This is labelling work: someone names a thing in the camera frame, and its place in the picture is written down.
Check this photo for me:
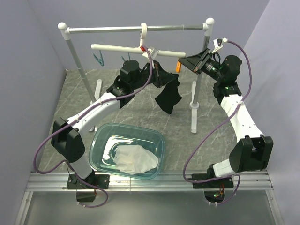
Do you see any white cloth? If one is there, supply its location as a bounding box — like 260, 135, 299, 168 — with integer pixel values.
113, 145, 159, 174

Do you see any teal clothespin far left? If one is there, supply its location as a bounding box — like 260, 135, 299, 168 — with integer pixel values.
93, 50, 105, 66

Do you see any white metal drying rack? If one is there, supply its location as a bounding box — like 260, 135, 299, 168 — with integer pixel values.
58, 17, 215, 133

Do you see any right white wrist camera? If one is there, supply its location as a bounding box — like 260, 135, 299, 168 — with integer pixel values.
211, 38, 228, 54

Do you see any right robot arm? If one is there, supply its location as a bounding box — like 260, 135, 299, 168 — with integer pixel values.
179, 49, 274, 188

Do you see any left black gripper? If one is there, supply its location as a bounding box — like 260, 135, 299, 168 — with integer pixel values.
131, 60, 176, 90

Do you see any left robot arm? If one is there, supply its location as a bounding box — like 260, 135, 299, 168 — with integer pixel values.
51, 60, 176, 188

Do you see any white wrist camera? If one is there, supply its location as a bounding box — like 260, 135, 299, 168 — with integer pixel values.
211, 38, 228, 54
142, 47, 159, 60

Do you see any purple cable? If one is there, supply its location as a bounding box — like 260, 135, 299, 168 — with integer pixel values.
182, 39, 252, 205
33, 45, 155, 208

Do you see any aluminium mounting rail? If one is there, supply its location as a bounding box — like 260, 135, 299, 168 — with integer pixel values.
25, 171, 273, 193

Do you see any orange clothespin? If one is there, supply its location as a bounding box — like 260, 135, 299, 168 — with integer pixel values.
176, 62, 181, 73

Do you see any white plastic clip hanger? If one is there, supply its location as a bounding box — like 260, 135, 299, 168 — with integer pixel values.
91, 23, 186, 58

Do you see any black underwear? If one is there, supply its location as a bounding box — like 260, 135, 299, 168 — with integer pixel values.
155, 71, 182, 114

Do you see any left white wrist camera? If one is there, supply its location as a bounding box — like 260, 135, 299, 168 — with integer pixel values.
142, 47, 159, 60

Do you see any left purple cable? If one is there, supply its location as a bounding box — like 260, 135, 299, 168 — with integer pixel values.
33, 45, 155, 208

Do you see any translucent teal plastic basin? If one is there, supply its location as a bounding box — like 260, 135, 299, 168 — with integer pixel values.
89, 123, 165, 180

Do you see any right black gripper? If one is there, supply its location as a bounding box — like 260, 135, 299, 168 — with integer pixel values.
179, 48, 224, 83

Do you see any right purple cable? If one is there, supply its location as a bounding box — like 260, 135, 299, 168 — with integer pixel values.
182, 39, 252, 205

